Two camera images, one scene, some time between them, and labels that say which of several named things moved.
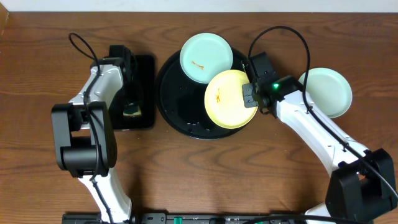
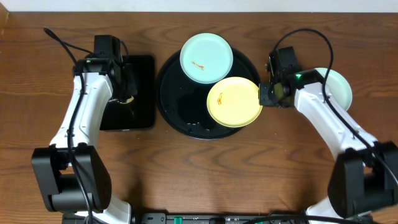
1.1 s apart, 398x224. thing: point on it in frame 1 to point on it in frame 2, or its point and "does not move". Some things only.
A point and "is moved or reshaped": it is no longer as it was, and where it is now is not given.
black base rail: (221, 218) does not move
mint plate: (328, 90) does not move
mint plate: (204, 54) does not move
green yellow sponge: (132, 109) is moved or reshaped
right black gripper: (247, 89) to (263, 100)
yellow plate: (224, 100) is moved or reshaped
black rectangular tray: (141, 91) does not move
